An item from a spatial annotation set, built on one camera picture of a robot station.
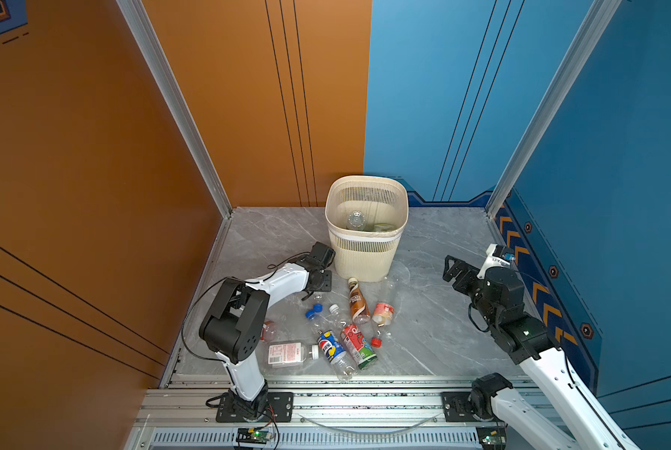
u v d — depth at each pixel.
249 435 0.71
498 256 0.61
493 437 0.71
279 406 0.74
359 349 0.78
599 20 0.71
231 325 0.48
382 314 0.85
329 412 0.73
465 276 0.64
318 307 0.89
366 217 1.01
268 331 0.81
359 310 0.85
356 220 0.87
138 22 0.71
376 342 0.81
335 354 0.77
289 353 0.79
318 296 0.89
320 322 0.87
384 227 0.94
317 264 0.74
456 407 0.73
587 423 0.41
